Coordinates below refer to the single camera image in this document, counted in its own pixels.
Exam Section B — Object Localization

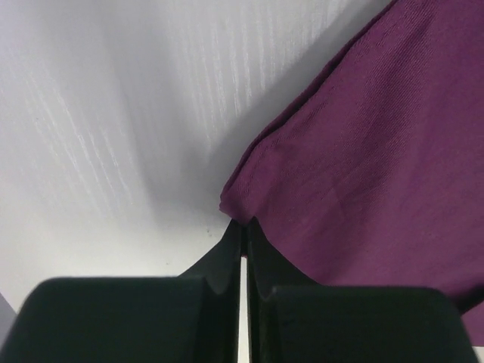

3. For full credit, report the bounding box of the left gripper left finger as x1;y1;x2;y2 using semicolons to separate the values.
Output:
1;222;242;362

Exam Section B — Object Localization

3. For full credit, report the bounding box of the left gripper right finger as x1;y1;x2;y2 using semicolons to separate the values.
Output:
245;220;478;362

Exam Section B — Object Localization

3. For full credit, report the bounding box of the purple cloth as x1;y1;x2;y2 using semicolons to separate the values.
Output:
220;1;483;345

